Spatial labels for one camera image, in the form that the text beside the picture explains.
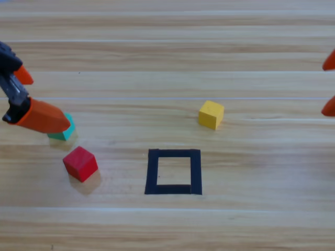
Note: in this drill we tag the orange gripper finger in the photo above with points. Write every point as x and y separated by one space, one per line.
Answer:
329 107
43 119
330 62
24 76

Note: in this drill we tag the black tape square outline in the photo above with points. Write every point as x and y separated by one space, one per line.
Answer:
153 172

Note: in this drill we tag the yellow wooden cube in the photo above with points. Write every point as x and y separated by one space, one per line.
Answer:
210 115

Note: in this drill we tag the green wooden cube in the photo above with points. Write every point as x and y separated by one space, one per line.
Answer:
69 134

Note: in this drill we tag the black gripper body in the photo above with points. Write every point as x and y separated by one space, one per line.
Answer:
8 60

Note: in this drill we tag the red wooden cube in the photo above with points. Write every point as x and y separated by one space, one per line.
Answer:
79 164

